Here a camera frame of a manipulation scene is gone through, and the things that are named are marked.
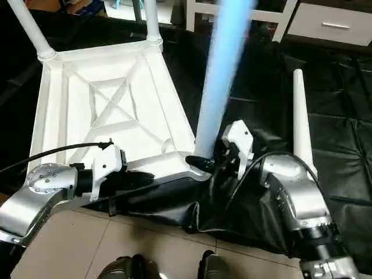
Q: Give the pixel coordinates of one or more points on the white plastic table top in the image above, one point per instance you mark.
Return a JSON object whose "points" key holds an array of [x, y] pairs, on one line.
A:
{"points": [[116, 104]]}

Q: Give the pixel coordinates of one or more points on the white plastic table leg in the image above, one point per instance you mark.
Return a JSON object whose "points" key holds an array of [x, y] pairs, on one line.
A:
{"points": [[224, 70], [153, 20], [301, 122], [32, 32]]}

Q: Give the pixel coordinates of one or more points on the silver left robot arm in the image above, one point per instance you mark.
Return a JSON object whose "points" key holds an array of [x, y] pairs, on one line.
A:
{"points": [[35, 197]]}

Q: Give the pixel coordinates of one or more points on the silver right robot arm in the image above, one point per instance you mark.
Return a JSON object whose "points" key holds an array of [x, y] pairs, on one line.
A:
{"points": [[296, 203]]}

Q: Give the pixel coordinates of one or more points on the black work mat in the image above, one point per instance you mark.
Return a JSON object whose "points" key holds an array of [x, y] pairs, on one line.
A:
{"points": [[256, 197]]}

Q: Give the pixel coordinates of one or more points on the silver robot right leg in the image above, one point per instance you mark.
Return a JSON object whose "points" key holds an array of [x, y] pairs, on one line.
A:
{"points": [[214, 267]]}

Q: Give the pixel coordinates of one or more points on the white glass door cabinet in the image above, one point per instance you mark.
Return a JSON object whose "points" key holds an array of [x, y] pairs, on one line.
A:
{"points": [[267, 14]]}

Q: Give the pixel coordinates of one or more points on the white drawer unit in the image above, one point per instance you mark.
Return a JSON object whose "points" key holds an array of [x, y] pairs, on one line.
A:
{"points": [[334, 26]]}

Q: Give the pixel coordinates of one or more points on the blue box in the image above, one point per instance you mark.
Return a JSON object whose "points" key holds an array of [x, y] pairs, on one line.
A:
{"points": [[81, 6]]}

